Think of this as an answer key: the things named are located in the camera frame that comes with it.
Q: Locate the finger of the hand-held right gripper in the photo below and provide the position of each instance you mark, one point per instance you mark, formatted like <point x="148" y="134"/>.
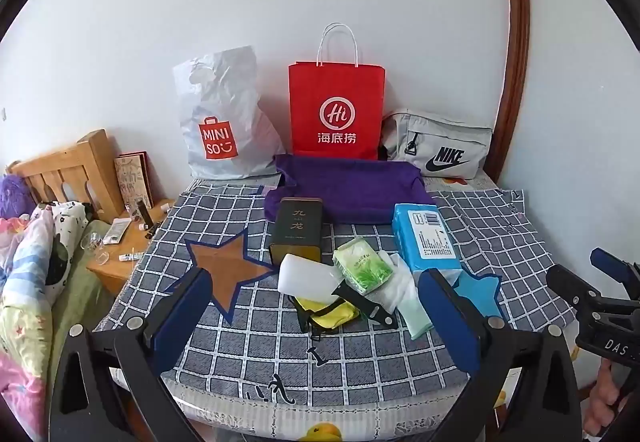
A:
<point x="610" y="267"/>
<point x="570" y="284"/>

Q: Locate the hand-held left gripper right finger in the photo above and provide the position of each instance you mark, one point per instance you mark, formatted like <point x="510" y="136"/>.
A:
<point x="450" y="322"/>

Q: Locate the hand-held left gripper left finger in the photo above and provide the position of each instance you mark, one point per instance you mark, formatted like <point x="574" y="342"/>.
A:
<point x="182" y="317"/>

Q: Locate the light green cloth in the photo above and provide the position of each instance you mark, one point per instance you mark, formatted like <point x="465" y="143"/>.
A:
<point x="417" y="322"/>

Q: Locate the white glove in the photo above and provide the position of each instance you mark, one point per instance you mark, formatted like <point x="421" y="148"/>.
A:
<point x="400" y="287"/>

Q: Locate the blue tissue pack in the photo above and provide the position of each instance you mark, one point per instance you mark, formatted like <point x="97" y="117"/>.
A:
<point x="415" y="247"/>

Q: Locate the green tissue pack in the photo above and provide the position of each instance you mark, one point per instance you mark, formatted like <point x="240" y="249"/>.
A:
<point x="360" y="264"/>

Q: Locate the white sponge block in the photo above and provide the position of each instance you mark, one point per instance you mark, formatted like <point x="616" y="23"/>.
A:
<point x="305" y="274"/>

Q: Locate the dark tea tin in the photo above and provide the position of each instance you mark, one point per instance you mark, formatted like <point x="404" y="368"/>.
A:
<point x="295" y="227"/>

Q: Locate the purple cloth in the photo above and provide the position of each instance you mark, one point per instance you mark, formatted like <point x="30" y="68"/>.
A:
<point x="350" y="187"/>

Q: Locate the person's right hand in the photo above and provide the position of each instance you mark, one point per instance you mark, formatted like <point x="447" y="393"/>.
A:
<point x="597" y="402"/>

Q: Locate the wooden nightstand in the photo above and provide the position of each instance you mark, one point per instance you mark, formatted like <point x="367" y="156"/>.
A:
<point x="125" y="267"/>

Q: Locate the dark small bottle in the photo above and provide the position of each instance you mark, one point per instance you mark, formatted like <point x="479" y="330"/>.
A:
<point x="145" y="219"/>

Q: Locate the white flat packet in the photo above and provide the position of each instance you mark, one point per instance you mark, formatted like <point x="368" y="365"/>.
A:
<point x="117" y="230"/>

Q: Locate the clear glass cup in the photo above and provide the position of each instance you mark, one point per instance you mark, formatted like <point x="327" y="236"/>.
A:
<point x="97" y="249"/>

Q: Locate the grey checked tablecloth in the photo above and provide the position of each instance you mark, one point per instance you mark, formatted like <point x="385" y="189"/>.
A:
<point x="300" y="362"/>

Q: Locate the beige illustrated book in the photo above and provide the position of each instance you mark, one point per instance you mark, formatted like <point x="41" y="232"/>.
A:
<point x="132" y="182"/>

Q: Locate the white fruit print table cover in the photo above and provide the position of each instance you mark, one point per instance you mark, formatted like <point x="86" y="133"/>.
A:
<point x="350" y="427"/>

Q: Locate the black spotted white cloth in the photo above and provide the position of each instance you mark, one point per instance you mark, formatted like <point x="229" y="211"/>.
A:
<point x="65" y="232"/>

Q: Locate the pastel printed quilt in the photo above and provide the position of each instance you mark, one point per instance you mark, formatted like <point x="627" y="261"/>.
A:
<point x="25" y="297"/>

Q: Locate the grey waist bag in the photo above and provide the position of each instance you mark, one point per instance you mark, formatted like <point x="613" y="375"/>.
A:
<point x="450" y="136"/>

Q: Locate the purple plush toy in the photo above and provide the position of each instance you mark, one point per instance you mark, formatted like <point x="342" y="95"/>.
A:
<point x="12" y="197"/>

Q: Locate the white plastic shopping bag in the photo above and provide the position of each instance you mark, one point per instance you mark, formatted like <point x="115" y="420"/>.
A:
<point x="230" y="96"/>

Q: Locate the red paper bag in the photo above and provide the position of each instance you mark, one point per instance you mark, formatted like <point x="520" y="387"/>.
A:
<point x="335" y="86"/>

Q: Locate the wooden door frame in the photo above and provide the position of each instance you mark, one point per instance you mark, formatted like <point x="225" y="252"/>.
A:
<point x="515" y="46"/>

